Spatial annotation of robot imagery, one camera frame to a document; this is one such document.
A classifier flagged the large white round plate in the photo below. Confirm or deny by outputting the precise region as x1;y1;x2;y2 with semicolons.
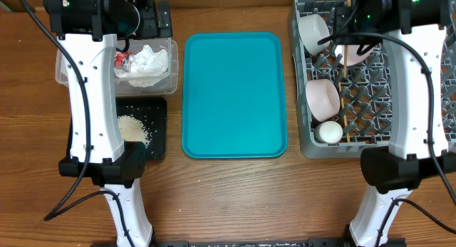
334;45;373;66

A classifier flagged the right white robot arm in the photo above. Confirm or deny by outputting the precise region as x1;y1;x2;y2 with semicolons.
331;0;455;247

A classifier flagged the clear plastic waste bin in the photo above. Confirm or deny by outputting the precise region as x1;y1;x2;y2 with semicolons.
61;34;179;97

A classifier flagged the pile of rice grains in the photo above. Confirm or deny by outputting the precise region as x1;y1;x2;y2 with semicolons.
118;115;150;147

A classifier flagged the small pink bowl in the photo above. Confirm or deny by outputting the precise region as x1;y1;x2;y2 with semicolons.
306;79;341;122

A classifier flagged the red foil snack wrapper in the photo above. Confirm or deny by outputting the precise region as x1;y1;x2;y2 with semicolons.
114;51;132;71

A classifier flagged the grey round bowl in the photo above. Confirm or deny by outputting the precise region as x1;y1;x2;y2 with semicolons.
298;14;330;56

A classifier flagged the black rail at table edge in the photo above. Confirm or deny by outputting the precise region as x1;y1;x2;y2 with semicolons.
90;238;407;247

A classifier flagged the teal plastic tray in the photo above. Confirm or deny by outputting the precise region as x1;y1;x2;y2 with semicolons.
182;32;288;159

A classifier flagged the black tray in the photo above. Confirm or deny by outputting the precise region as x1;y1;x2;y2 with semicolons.
62;97;167;165

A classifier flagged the white paper cup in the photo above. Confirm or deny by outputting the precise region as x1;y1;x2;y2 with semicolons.
314;121;343;144

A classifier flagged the crumpled white tissue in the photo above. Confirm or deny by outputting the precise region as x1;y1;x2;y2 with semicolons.
114;45;169;88

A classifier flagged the grey dishwasher rack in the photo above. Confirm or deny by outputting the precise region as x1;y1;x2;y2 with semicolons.
287;0;456;159

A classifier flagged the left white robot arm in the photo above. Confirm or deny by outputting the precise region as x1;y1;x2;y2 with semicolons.
43;0;172;246

